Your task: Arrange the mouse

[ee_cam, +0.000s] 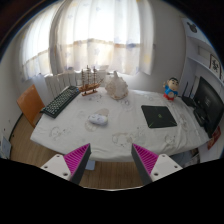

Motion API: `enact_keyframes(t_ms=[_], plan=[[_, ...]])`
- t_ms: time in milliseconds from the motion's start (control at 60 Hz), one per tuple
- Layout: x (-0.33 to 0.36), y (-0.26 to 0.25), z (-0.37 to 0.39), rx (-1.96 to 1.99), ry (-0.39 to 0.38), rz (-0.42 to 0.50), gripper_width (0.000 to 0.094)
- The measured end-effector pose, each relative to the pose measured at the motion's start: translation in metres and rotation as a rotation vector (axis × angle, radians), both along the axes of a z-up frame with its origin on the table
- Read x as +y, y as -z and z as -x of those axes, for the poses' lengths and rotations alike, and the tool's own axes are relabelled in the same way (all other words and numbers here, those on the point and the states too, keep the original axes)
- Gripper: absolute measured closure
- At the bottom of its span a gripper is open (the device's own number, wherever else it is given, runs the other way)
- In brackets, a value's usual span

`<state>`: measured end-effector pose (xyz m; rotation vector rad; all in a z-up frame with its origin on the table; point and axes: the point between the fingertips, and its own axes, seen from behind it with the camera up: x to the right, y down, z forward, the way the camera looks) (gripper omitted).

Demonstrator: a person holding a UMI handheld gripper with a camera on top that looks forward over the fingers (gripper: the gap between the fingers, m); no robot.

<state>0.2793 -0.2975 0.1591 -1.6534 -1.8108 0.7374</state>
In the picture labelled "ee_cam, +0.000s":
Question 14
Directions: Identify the white sheer curtain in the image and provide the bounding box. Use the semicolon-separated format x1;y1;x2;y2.
19;0;155;81

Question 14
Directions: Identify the black keyboard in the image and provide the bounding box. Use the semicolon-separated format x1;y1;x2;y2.
41;86;80;118

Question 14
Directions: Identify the white computer mouse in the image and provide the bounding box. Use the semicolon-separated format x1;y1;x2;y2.
88;113;108;125

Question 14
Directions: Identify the framed calligraphy picture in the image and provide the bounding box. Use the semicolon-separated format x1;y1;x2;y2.
209;54;221;78

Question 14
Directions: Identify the wooden model sailing ship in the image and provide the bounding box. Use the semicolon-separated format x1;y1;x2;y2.
79;66;103;96

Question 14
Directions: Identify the white radiator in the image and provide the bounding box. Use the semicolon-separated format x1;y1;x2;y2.
45;69;106;98

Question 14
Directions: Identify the white wall shelf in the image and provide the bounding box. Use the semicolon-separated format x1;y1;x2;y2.
179;18;224;99

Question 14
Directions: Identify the black wifi router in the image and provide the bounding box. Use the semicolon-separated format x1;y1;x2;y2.
181;82;197;108

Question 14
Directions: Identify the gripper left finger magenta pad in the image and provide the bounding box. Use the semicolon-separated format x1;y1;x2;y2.
41;144;91;184

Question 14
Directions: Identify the cartoon boy figurine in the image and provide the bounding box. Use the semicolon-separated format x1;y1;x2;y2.
163;77;179;101

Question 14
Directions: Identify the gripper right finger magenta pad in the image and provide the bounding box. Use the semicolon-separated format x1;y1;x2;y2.
131;144;182;185

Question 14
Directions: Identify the black computer monitor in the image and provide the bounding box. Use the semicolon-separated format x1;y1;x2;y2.
193;77;224;138

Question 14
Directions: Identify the black mouse pad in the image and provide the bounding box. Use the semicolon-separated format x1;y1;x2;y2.
141;105;177;128

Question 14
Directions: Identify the orange wooden chair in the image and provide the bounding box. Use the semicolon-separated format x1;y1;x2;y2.
16;84;46;129

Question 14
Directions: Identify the white patterned tablecloth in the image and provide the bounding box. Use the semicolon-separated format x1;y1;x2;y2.
31;88;209;162

